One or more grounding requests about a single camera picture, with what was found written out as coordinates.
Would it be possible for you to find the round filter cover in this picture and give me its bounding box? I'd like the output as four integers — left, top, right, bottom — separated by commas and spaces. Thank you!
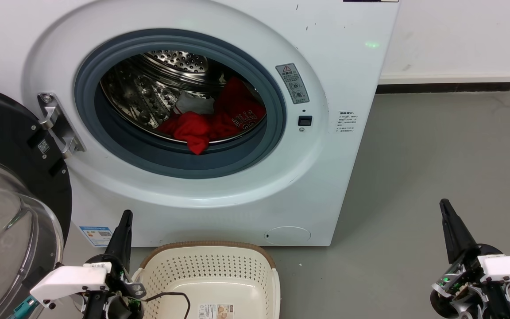
264, 226, 312, 245

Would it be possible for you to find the grey rubber door seal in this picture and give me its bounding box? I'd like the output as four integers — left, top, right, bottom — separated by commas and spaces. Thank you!
74, 29, 287, 180

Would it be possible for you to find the white garment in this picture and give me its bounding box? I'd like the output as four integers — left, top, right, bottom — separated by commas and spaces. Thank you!
174, 91, 216, 116

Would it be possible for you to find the plain red garment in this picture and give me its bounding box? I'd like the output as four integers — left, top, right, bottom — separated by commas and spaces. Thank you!
155, 111, 215, 156

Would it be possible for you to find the cream perforated laundry basket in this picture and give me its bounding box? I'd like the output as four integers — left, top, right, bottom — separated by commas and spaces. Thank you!
131, 241, 281, 319

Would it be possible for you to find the red Bulls jersey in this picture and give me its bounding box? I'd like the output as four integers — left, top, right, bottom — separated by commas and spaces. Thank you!
213, 76, 267, 141

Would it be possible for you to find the printed product label sticker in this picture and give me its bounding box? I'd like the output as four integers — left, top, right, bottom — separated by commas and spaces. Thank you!
198, 303, 234, 319

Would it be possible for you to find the grey warning sticker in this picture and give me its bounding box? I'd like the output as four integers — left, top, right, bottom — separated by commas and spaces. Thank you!
275, 63, 310, 105

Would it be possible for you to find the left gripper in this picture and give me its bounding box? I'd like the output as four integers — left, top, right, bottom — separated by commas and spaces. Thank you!
80, 210, 147, 319

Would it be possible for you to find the blue energy label sticker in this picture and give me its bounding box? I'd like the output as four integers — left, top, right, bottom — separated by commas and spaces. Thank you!
79, 226, 114, 248

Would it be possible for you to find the silver washer door hinge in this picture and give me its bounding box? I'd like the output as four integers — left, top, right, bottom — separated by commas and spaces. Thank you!
37, 92, 86, 159

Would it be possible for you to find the stainless steel washing machine drum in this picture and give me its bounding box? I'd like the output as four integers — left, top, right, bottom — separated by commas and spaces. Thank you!
100, 50, 268, 144

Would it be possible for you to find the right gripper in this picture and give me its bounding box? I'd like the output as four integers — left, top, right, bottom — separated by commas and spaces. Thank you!
430, 199, 510, 319

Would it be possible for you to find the white front-load washing machine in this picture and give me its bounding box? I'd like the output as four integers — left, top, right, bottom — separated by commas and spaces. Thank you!
0, 0, 401, 247

